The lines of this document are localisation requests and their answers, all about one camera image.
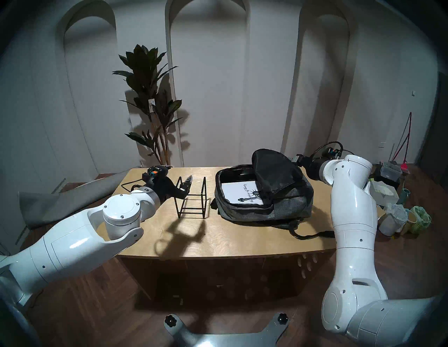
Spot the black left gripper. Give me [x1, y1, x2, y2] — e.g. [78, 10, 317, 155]
[142, 165, 194, 204]

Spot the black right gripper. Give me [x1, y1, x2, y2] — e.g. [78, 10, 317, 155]
[292, 154, 328, 180]

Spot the grey black backpack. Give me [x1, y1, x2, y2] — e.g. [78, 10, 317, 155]
[210, 149, 336, 240]

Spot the white Statue of Liberty book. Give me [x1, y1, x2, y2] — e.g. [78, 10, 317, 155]
[222, 180, 265, 205]

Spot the green mesh bag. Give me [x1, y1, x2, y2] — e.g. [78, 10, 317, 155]
[408, 206, 432, 235]

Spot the black storage box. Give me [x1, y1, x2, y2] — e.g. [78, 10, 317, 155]
[373, 164, 401, 189]

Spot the white open box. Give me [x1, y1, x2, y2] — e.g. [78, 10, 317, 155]
[367, 178, 399, 207]

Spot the clear plastic bin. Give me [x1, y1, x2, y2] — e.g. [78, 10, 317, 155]
[380, 162, 403, 179]

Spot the red broom with dustpan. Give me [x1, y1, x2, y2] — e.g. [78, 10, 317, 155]
[391, 112, 413, 165]

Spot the white bagged waste bin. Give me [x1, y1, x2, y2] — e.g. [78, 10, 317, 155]
[378, 204, 408, 237]

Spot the tall dark leafy plant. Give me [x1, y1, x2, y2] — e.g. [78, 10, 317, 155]
[112, 44, 184, 168]

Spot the rolled grey mat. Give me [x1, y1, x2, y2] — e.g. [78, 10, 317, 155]
[18, 169, 132, 229]

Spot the dark door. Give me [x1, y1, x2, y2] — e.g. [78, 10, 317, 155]
[418, 72, 448, 182]

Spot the black coiled right gripper cable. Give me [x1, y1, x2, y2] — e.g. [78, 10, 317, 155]
[311, 141, 345, 158]

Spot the black wire book stand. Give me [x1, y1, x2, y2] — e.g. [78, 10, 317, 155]
[174, 176, 207, 219]

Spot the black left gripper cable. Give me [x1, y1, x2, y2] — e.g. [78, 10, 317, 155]
[121, 177, 148, 193]

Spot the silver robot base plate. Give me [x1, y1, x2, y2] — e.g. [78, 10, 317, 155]
[164, 313, 289, 347]

